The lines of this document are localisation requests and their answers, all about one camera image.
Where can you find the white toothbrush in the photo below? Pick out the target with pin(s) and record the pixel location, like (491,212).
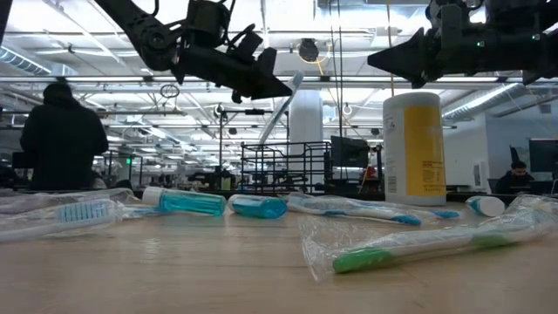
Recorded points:
(43,201)

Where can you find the black ceiling camera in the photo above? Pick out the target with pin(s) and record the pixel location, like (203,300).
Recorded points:
(308,50)

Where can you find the person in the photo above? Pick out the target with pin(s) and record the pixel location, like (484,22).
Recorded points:
(516,181)
(61,139)

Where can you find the white yellow-label wipes canister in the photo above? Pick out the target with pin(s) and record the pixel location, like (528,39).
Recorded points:
(414,152)

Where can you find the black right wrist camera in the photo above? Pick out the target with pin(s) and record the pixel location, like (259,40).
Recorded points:
(449,22)

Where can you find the white square pillar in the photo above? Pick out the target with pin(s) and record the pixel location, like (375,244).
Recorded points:
(309,122)

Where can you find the orange toothbrush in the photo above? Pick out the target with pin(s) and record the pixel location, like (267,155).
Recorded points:
(532,202)

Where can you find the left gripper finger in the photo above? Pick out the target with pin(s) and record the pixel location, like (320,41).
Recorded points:
(268,88)
(267,63)

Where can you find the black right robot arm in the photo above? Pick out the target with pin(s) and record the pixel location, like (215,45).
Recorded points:
(523,8)

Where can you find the green toothbrush in clear bag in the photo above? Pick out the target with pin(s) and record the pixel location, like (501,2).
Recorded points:
(362,260)

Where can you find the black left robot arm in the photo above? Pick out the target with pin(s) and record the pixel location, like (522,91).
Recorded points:
(144,30)

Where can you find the black monitor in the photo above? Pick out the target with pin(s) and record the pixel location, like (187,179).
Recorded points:
(349,152)
(17,160)
(545,154)

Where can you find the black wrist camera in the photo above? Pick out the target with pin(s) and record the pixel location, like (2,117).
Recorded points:
(449,22)
(250,45)

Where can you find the black metal table frame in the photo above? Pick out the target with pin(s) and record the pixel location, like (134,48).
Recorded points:
(457,197)

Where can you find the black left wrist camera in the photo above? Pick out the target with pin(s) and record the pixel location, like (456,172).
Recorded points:
(250,45)

